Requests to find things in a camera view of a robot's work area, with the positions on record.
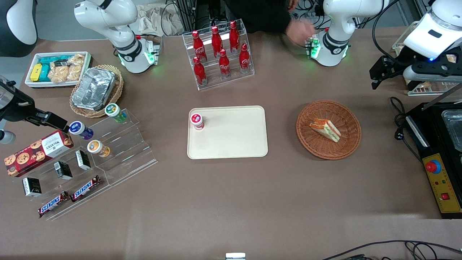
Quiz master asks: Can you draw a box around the orange lid cup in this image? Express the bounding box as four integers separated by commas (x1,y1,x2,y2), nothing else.
87,140,110,158

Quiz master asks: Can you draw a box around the red emergency stop button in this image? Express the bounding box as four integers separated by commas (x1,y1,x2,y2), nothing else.
425,159,442,174

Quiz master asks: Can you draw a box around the steel pan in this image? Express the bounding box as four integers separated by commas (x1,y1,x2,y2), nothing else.
441,109,462,152

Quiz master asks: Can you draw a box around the small black box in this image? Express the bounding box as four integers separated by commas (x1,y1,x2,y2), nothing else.
54,161,73,180
75,150,91,170
23,177,42,197

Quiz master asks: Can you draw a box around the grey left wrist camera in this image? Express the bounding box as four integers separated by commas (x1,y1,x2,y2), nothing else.
402,64,462,83

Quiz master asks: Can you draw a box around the large brown wicker basket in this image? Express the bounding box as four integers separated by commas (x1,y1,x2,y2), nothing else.
296,100,362,160

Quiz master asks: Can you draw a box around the clear acrylic stepped display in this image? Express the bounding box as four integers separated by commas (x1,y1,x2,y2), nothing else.
88,108,158,187
22,144,111,221

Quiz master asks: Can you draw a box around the purple lid cup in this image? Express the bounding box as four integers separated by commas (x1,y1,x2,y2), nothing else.
69,121,94,140

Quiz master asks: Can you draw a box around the red cookie box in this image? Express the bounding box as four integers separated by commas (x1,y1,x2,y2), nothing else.
4,130,74,177

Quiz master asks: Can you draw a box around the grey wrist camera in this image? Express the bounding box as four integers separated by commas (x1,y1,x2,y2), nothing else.
402,64,462,83
0,130,17,145

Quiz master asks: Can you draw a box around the white wire rack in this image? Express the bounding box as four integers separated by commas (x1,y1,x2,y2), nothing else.
392,20,462,96

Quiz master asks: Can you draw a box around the aluminium foil container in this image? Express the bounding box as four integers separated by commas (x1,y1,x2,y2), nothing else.
71,68,117,111

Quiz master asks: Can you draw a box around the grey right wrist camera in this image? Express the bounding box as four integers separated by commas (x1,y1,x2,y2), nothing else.
0,130,17,145

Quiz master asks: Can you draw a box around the green lid cup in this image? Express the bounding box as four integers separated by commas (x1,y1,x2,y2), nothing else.
105,103,127,123

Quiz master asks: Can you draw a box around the black control box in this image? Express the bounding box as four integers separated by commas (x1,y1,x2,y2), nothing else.
404,102,462,220

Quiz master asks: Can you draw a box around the beige cloth bag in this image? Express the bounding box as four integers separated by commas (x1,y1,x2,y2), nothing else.
135,4,184,36

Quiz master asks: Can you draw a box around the triangular sandwich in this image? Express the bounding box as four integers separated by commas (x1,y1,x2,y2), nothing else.
309,118,341,143

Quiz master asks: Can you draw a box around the white plastic bin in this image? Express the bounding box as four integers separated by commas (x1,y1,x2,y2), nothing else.
25,51,93,89

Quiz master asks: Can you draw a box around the clear cracker pack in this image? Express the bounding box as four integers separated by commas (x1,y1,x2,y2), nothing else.
67,54,85,81
48,65,69,83

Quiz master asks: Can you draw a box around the red cola bottle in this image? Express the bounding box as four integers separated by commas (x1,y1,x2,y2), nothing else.
218,49,231,79
193,57,208,86
229,21,241,55
192,30,207,62
211,26,223,58
239,43,251,74

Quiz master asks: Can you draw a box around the small tan wicker basket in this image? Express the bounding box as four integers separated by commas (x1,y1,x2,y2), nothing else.
70,65,124,118

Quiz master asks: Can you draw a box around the red lid cup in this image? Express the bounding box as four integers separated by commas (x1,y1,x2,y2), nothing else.
190,113,205,130

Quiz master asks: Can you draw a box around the cream plastic tray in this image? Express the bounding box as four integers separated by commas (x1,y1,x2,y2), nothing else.
187,105,269,160

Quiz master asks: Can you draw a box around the person in dark clothes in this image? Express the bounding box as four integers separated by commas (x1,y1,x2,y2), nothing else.
221,0,299,34

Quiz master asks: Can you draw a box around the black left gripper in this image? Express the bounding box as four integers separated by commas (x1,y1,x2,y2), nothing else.
369,46,439,90

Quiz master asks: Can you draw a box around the black power cable with plug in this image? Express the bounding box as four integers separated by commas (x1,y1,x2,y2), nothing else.
390,96,428,163

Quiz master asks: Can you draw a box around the aluminium profile bar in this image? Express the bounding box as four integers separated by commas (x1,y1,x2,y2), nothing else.
422,83,462,111

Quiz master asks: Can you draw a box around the clear acrylic bottle rack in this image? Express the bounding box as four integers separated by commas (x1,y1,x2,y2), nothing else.
182,19,255,91

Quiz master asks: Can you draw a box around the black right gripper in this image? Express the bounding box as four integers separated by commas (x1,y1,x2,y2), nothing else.
0,77,70,133

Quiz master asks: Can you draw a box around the person hand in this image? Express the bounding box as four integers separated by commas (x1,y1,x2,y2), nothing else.
286,18,317,48

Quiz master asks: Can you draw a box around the snickers bar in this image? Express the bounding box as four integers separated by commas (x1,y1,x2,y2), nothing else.
70,175,101,203
38,191,71,218

